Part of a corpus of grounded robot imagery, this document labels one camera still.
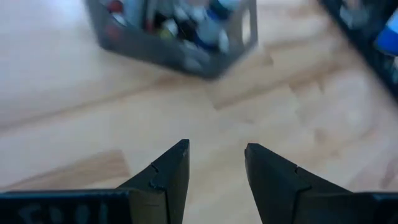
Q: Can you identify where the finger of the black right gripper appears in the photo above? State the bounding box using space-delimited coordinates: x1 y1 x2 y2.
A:
340 0 398 40
317 0 398 102

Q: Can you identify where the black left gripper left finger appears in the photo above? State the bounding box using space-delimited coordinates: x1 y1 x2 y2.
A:
0 139 190 224

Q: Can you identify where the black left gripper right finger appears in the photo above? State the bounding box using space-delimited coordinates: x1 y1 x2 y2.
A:
244 142 398 224

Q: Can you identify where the blue food coloring bottle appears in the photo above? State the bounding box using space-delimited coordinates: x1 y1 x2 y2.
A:
374 17 398 57

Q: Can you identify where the translucent grey plastic bin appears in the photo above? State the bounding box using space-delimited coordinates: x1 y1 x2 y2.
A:
84 0 259 80

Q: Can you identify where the small food coloring bottle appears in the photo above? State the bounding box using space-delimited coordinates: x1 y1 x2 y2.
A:
206 0 242 21
217 29 231 54

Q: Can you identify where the pink food coloring bottle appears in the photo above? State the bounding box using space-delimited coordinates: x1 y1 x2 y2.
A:
105 0 127 16

